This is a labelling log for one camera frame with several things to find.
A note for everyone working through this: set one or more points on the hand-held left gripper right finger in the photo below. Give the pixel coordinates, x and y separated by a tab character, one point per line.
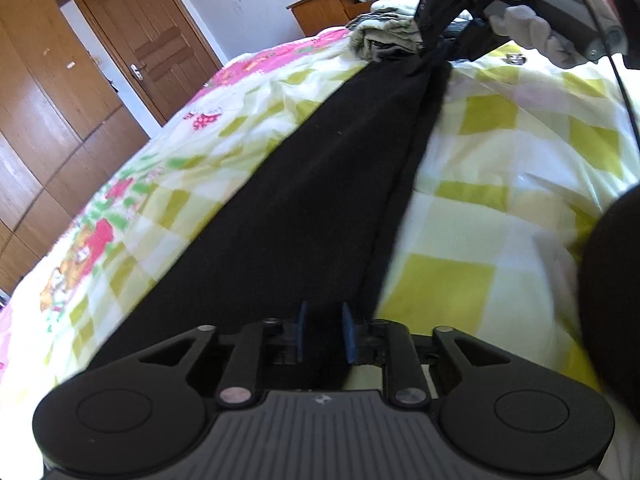
348	332

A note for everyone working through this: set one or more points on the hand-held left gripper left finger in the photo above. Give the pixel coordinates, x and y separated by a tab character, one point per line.
301	332

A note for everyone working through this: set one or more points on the black pants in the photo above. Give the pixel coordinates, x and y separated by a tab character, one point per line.
310	200

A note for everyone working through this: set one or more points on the person's right hand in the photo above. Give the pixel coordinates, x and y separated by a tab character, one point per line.
537	37

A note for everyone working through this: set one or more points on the pile of folded clothes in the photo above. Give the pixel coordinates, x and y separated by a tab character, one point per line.
387	25

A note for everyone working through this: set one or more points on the wooden desk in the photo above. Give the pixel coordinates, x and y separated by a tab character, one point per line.
325	10

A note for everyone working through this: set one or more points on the printed checkered blanket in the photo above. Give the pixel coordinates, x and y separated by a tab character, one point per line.
500	220

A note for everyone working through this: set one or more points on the dark cloth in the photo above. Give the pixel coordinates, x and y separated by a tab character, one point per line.
612	290

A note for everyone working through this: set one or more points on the wooden door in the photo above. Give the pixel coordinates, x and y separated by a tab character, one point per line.
145	25

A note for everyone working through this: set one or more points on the wooden wardrobe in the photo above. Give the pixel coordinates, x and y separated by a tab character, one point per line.
45	110

